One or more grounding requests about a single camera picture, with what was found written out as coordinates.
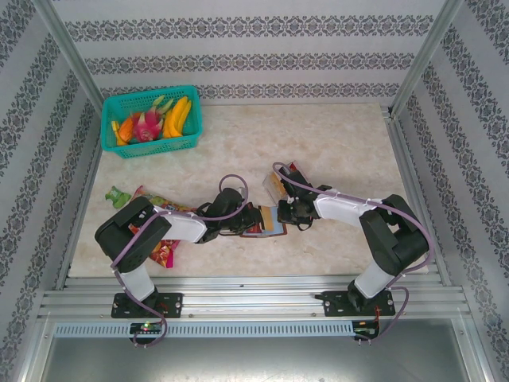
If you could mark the red credit card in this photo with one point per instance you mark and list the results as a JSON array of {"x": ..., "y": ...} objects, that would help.
[{"x": 254, "y": 231}]

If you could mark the gold credit card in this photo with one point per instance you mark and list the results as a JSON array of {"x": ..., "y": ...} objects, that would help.
[{"x": 270, "y": 219}]

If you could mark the red and blue booklet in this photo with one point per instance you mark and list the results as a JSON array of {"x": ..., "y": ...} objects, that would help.
[{"x": 274, "y": 233}]

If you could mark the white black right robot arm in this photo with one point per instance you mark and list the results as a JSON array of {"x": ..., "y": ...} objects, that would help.
[{"x": 338, "y": 209}]

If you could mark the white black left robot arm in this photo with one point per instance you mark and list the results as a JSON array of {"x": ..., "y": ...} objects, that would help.
[{"x": 183, "y": 228}]

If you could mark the teal plastic basket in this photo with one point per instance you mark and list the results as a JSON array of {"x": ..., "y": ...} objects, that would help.
[{"x": 159, "y": 149}]

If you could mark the yellow banana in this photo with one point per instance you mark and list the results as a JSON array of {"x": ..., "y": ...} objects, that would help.
[
  {"x": 169, "y": 127},
  {"x": 179, "y": 115}
]

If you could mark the green plastic wrapper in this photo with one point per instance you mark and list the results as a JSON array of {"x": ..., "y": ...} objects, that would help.
[{"x": 117, "y": 197}]

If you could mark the pink dragon fruit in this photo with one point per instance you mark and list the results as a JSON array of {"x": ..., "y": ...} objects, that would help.
[{"x": 147, "y": 125}]

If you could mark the grey metal sheet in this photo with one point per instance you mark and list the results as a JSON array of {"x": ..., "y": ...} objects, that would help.
[{"x": 254, "y": 362}]

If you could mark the orange mango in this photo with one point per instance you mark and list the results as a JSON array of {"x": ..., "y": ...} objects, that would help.
[{"x": 126, "y": 131}]

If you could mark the small yellow fruit piece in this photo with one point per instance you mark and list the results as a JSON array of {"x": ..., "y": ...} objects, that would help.
[{"x": 115, "y": 127}]

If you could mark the aluminium front rail beams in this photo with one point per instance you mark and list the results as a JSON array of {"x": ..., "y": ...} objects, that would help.
[{"x": 246, "y": 298}]

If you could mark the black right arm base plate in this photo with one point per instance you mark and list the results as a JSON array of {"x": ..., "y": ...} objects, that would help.
[{"x": 332, "y": 304}]

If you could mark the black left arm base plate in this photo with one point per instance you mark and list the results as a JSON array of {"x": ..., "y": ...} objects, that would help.
[{"x": 173, "y": 304}]

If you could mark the aluminium side rail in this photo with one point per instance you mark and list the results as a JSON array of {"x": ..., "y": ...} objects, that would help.
[
  {"x": 85, "y": 179},
  {"x": 413, "y": 179}
]

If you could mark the aluminium frame post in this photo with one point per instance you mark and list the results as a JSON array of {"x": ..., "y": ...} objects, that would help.
[
  {"x": 69, "y": 55},
  {"x": 427, "y": 51}
]

